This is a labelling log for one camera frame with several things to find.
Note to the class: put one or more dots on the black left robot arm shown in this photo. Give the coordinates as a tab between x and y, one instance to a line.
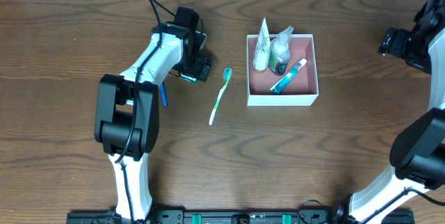
127	115

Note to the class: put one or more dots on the blue disposable razor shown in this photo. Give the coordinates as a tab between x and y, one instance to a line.
163	95

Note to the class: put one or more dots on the green Colgate toothpaste tube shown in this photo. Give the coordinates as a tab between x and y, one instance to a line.
279	87

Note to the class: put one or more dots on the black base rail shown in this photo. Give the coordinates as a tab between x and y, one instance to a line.
228	217

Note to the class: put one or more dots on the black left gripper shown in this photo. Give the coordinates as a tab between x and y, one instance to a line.
202	68

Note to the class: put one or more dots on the green white soap packet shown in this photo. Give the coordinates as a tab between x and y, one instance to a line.
188	78

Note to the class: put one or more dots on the white shampoo tube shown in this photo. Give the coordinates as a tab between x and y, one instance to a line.
262	50

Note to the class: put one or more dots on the green white toothbrush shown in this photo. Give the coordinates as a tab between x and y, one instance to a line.
226	76

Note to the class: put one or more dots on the white box pink interior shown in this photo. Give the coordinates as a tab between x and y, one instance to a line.
302	89

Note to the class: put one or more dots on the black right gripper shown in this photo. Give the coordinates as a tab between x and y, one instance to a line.
390	43

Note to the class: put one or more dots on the clear mouthwash bottle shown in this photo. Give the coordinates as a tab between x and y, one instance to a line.
279	52

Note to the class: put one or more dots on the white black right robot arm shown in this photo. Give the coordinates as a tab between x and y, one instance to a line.
416	159

